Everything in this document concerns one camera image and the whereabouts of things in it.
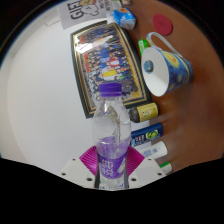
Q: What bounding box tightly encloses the brown pump bottle yellow label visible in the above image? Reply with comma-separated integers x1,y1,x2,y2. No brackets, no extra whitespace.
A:
127,101,160,124

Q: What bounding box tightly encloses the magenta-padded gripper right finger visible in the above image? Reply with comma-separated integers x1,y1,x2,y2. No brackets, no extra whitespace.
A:
123,144,167,190

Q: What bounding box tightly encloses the white printed paper gift bag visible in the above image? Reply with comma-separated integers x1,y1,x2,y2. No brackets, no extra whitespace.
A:
56,0,113,31

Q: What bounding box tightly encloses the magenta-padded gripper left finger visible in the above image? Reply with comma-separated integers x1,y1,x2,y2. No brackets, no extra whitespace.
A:
60,145,101,190

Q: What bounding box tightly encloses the blue painted ceramic mug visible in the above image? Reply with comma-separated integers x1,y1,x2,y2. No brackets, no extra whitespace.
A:
140,31,195,99

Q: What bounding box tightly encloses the dark blue pump bottle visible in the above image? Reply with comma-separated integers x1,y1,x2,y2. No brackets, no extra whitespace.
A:
130,122,165,148

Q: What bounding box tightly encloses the white bottle with blue cap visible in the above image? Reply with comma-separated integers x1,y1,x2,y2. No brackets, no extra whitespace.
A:
141,140,169,160

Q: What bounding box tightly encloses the blue tissue pack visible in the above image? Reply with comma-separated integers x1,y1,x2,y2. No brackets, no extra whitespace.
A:
112,6,137,31

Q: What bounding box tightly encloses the framed group picture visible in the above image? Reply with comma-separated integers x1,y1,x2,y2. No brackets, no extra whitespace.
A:
69,21,154,120

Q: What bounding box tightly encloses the clear purple-capped water bottle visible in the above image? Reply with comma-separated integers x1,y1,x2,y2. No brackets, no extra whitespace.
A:
91,82,133,191

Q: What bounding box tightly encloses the flat round red coaster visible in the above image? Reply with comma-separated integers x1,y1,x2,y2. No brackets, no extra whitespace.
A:
152,13,174,37

